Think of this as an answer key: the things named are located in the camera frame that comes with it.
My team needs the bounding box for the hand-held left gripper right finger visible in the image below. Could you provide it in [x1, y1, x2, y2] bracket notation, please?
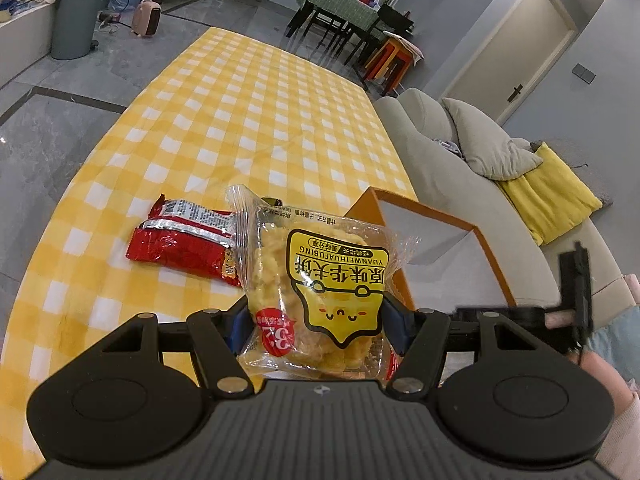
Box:
[383, 298, 541, 397]

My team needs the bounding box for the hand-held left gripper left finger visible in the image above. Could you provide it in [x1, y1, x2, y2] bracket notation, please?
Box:
[97, 309, 253, 397]

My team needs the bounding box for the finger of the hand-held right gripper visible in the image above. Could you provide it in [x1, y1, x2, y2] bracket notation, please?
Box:
[452, 307, 549, 333]

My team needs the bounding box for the yellow waffle snack packet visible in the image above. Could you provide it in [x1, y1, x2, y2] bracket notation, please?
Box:
[226, 184, 423, 380]

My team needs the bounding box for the orange cardboard box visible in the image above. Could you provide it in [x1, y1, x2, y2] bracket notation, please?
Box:
[345, 186, 517, 313]

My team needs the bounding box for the red snack packet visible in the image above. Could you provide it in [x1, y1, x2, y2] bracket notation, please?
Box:
[125, 194, 246, 288]

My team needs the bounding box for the light blue cloth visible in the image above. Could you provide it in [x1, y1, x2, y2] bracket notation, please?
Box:
[587, 305, 640, 361]

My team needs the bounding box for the yellow cushion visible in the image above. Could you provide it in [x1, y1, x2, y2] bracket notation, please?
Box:
[497, 141, 603, 246]

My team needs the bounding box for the beige sofa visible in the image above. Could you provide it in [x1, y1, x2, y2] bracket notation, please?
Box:
[372, 87, 628, 311]

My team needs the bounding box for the grey cushion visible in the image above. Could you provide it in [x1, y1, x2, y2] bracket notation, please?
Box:
[440, 97, 543, 181]

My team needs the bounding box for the yellow checked tablecloth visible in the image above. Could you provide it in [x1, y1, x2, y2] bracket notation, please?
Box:
[0, 25, 418, 396]

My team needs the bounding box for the beige door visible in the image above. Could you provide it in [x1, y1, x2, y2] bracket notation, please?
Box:
[452, 0, 578, 126]

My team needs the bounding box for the orange stool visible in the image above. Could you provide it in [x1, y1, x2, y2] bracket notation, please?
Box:
[365, 35, 421, 96]

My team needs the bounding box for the black dining chair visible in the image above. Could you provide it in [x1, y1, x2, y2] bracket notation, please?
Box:
[287, 0, 326, 41]
[345, 4, 415, 68]

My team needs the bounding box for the pink heater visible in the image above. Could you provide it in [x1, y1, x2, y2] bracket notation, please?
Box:
[130, 0, 165, 40]

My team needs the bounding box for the dining table with green cloth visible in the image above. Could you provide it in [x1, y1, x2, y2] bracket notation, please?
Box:
[292, 0, 396, 41]

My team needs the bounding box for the grey trash bin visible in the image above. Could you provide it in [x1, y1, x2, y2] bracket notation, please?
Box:
[50, 0, 107, 61]

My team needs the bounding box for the white low cabinet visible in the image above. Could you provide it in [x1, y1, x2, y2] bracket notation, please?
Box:
[0, 0, 56, 86]

